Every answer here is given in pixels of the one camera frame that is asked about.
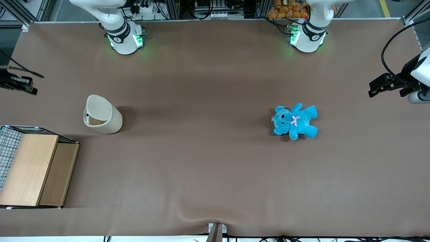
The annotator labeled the grey metal table bracket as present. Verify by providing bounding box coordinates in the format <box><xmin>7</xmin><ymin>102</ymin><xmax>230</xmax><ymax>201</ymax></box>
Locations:
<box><xmin>207</xmin><ymin>223</ymin><xmax>228</xmax><ymax>242</ymax></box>

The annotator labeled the light wooden shelf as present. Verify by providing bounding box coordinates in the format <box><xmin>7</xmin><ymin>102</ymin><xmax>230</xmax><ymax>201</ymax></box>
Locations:
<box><xmin>0</xmin><ymin>134</ymin><xmax>80</xmax><ymax>207</ymax></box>

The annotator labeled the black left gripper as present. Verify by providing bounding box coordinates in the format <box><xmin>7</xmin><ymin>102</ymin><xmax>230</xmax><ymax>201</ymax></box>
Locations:
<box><xmin>368</xmin><ymin>63</ymin><xmax>422</xmax><ymax>98</ymax></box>

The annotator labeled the white power strip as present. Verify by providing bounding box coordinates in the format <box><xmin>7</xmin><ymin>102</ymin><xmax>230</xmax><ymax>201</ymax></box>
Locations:
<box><xmin>132</xmin><ymin>0</ymin><xmax>159</xmax><ymax>14</ymax></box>

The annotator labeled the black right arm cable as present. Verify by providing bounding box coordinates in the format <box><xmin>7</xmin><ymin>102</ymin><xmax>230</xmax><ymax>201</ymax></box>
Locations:
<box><xmin>0</xmin><ymin>50</ymin><xmax>45</xmax><ymax>79</ymax></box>

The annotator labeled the white lidded trash can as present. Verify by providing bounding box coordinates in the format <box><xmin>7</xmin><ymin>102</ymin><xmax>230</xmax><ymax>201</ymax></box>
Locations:
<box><xmin>83</xmin><ymin>94</ymin><xmax>123</xmax><ymax>134</ymax></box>

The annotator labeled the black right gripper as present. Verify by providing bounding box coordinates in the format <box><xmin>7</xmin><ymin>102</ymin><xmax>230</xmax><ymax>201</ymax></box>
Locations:
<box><xmin>0</xmin><ymin>69</ymin><xmax>38</xmax><ymax>95</ymax></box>

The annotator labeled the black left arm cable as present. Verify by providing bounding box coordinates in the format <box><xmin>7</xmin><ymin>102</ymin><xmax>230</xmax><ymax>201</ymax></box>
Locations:
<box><xmin>381</xmin><ymin>20</ymin><xmax>430</xmax><ymax>85</ymax></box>

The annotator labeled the brown table cover cloth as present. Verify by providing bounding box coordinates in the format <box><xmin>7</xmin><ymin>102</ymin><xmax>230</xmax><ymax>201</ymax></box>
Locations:
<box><xmin>0</xmin><ymin>19</ymin><xmax>430</xmax><ymax>238</ymax></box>

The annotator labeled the blue teddy bear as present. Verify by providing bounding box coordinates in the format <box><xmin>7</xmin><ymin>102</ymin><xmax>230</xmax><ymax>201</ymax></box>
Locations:
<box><xmin>272</xmin><ymin>103</ymin><xmax>318</xmax><ymax>141</ymax></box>

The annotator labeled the orange plush toy pile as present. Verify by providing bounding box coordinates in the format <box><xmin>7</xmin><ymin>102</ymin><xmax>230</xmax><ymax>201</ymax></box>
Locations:
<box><xmin>267</xmin><ymin>0</ymin><xmax>337</xmax><ymax>19</ymax></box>

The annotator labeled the aluminium frame post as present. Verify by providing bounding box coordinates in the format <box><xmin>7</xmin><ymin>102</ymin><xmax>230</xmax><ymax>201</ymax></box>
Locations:
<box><xmin>0</xmin><ymin>0</ymin><xmax>51</xmax><ymax>31</ymax></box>
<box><xmin>401</xmin><ymin>0</ymin><xmax>430</xmax><ymax>27</ymax></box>

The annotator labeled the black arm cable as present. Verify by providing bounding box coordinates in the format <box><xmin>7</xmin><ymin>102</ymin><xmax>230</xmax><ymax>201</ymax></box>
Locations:
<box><xmin>0</xmin><ymin>50</ymin><xmax>45</xmax><ymax>79</ymax></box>
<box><xmin>381</xmin><ymin>20</ymin><xmax>430</xmax><ymax>85</ymax></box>

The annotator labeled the black wire mesh rack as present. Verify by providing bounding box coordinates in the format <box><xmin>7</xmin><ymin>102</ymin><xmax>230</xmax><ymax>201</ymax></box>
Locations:
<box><xmin>0</xmin><ymin>125</ymin><xmax>80</xmax><ymax>209</ymax></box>

